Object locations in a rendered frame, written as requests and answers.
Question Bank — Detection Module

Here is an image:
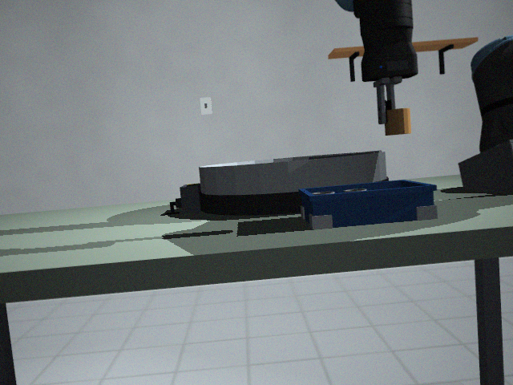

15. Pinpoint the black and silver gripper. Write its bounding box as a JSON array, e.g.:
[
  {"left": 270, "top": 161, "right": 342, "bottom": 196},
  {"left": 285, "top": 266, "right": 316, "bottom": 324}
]
[{"left": 353, "top": 0, "right": 418, "bottom": 124}]

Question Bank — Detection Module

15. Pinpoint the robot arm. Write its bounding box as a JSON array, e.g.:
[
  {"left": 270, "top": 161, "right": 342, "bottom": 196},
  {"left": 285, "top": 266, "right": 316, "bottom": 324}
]
[{"left": 471, "top": 35, "right": 513, "bottom": 152}]

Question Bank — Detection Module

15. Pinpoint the blue crate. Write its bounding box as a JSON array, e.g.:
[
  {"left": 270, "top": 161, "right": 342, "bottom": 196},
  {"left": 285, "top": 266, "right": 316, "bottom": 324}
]
[{"left": 298, "top": 180, "right": 438, "bottom": 230}]

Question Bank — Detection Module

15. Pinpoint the bronze bushing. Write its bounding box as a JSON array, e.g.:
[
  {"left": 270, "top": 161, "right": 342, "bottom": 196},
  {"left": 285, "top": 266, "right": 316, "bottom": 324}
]
[{"left": 385, "top": 108, "right": 411, "bottom": 136}]

